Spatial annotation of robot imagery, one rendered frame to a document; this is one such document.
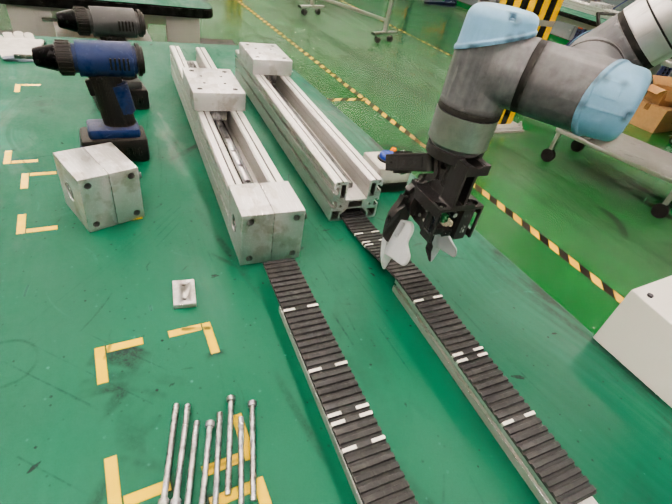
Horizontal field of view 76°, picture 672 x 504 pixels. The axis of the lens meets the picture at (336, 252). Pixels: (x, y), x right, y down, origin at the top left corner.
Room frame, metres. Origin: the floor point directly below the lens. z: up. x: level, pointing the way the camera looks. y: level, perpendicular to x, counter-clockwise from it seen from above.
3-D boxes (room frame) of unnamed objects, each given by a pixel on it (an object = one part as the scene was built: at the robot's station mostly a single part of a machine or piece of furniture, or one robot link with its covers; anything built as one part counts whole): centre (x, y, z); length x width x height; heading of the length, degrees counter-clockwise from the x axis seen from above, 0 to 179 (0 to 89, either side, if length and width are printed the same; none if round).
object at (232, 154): (0.95, 0.35, 0.82); 0.80 x 0.10 x 0.09; 30
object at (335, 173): (1.05, 0.18, 0.82); 0.80 x 0.10 x 0.09; 30
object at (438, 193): (0.52, -0.12, 0.98); 0.09 x 0.08 x 0.12; 30
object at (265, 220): (0.57, 0.11, 0.83); 0.12 x 0.09 x 0.10; 120
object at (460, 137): (0.53, -0.12, 1.06); 0.08 x 0.08 x 0.05
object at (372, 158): (0.87, -0.06, 0.81); 0.10 x 0.08 x 0.06; 120
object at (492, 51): (0.52, -0.12, 1.13); 0.09 x 0.08 x 0.11; 65
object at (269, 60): (1.26, 0.31, 0.87); 0.16 x 0.11 x 0.07; 30
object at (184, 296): (0.42, 0.20, 0.78); 0.05 x 0.03 x 0.01; 25
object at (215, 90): (0.95, 0.35, 0.87); 0.16 x 0.11 x 0.07; 30
